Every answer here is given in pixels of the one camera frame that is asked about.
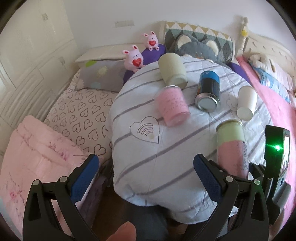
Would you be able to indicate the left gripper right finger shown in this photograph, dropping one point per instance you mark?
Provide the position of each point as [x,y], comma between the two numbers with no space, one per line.
[241,211]

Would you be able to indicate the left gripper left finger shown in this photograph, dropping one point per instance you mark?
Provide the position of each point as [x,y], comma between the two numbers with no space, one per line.
[40,221]

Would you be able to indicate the pink and green can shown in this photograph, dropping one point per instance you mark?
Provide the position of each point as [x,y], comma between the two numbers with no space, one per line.
[232,153]

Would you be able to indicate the white paper cup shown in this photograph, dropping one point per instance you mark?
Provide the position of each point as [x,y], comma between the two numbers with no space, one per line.
[247,100]

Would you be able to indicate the small pink cup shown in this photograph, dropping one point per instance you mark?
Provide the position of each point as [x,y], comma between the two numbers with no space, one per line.
[171,104]

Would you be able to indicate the pale green cup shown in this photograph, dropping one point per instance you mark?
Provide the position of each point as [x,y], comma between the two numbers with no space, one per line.
[172,70]

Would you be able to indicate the person's fingertip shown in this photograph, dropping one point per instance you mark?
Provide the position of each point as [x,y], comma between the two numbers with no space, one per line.
[126,232]

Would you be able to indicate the pink fleece blanket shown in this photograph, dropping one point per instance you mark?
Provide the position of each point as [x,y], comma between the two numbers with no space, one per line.
[283,115]

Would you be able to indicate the folded pink quilt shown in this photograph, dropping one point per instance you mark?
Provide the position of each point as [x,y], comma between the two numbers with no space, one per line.
[36,151]

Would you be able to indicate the blue and black can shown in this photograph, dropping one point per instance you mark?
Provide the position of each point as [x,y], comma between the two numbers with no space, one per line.
[208,94]

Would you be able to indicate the blue cartoon pillow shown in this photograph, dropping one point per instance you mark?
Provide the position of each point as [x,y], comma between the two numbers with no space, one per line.
[269,81]

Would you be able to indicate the white dog plush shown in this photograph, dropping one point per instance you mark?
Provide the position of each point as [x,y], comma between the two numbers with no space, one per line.
[269,66]

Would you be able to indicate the heart pattern bed sheet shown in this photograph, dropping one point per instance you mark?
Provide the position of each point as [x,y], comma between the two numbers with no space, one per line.
[80,116]

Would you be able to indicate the cream wooden bed headboard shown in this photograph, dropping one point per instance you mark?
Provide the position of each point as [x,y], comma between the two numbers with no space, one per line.
[258,44]

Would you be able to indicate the diamond pattern quilted headboard cover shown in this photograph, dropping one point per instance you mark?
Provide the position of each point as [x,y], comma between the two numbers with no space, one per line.
[226,46]

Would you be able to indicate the yellow star ornament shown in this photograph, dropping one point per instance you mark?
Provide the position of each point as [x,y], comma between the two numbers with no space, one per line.
[244,33]

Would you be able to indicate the grey cat plush pillow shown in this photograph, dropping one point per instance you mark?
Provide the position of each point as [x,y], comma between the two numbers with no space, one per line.
[186,45]

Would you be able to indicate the grey sun pattern pillow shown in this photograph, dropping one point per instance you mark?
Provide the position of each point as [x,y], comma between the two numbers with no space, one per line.
[102,75]

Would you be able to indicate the cream wardrobe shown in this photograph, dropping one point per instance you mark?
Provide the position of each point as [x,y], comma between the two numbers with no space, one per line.
[38,53]

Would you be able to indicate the pink bunny plush front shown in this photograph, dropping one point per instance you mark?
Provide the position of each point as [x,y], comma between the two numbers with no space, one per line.
[133,59]

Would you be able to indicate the pink bunny plush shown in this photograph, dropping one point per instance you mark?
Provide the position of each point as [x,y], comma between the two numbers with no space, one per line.
[151,42]
[133,59]

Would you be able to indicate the pink bunny plush back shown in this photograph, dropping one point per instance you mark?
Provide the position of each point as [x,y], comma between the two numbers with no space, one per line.
[151,42]

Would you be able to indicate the white nightstand top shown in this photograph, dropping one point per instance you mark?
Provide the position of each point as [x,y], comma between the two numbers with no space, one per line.
[108,52]

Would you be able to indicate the phone on gripper mount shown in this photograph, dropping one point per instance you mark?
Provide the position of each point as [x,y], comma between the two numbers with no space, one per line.
[277,152]

